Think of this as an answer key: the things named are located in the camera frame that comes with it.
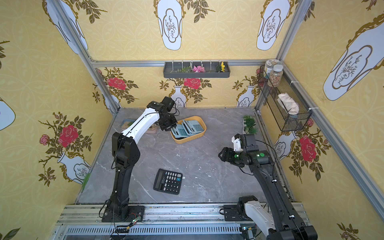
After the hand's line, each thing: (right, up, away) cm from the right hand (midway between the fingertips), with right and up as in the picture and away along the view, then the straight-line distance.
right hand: (226, 154), depth 77 cm
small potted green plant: (+21, +16, +26) cm, 37 cm away
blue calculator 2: (-17, +14, +25) cm, 33 cm away
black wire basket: (+39, +17, +12) cm, 44 cm away
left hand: (-32, +14, +18) cm, 39 cm away
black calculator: (-31, -16, +5) cm, 36 cm away
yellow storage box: (-16, +8, +22) cm, 28 cm away
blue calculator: (-27, +11, +20) cm, 35 cm away
